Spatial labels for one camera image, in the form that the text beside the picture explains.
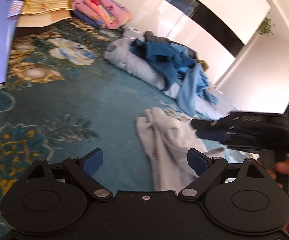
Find pale blue long-sleeve shirt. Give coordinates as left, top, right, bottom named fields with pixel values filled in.
left=136, top=107, right=225, bottom=193

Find light blue garment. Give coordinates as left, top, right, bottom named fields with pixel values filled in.
left=169, top=44, right=219, bottom=118

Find teal floral bed blanket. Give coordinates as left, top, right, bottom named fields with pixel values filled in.
left=0, top=17, right=260, bottom=239

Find light blue folded duvet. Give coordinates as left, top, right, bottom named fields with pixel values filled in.
left=104, top=27, right=238, bottom=120

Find pink folded cartoon quilt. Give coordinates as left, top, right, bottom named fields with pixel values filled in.
left=73, top=0, right=132, bottom=29

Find dark grey garment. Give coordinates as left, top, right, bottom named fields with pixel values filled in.
left=143, top=30, right=198, bottom=59

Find green hanging plant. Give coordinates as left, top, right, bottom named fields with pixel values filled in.
left=257, top=17, right=275, bottom=35

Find dark blue fleece jacket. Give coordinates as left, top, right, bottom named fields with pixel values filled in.
left=130, top=39, right=196, bottom=91

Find mustard yellow garment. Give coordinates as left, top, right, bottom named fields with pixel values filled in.
left=195, top=59, right=209, bottom=72

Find white glossy wardrobe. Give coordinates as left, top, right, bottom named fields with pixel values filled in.
left=114, top=0, right=270, bottom=83

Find beige pillow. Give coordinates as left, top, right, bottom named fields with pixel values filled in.
left=17, top=9, right=71, bottom=28

